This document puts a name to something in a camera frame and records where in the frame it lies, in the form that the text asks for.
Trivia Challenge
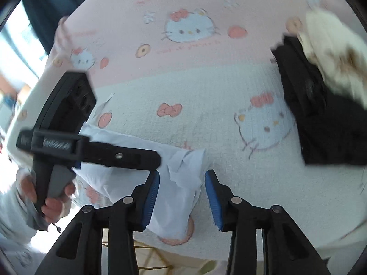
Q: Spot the white t-shirt with navy trim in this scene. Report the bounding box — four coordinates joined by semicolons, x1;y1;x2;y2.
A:
75;123;210;237

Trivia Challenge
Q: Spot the person's left forearm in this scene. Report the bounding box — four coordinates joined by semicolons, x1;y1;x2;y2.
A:
0;168;48;244

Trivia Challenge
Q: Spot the person's left hand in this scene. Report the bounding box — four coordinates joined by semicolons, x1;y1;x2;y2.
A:
21;175;76;224

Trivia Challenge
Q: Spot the black folded cloth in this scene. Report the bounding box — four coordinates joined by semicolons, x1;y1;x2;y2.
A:
271;34;367;166

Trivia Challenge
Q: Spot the white cartoon printed cloth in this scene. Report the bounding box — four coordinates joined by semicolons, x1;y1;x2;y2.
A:
0;235;41;272

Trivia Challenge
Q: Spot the glass sliding door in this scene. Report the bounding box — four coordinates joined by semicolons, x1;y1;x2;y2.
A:
0;3;48;98

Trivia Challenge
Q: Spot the pink cartoon printed sofa blanket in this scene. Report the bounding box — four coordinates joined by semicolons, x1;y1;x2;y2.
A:
6;0;367;264

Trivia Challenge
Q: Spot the beige folded cloth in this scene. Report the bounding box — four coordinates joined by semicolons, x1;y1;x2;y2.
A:
297;8;367;106

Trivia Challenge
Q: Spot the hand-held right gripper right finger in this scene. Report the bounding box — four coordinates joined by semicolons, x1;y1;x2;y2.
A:
205;169;332;275

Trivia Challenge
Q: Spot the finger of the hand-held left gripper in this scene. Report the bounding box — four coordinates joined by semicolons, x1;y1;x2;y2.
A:
82;140;161;171

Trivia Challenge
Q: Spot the dark blue curtain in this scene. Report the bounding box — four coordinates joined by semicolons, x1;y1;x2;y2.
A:
21;0;83;55

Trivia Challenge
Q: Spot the yellow-green slipper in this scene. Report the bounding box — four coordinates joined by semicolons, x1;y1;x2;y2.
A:
198;259;218;275

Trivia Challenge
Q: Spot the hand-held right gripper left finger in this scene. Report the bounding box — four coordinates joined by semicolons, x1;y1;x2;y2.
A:
34;170;160;275

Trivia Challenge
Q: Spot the golden wire rack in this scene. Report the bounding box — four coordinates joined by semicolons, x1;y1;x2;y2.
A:
102;229;175;275

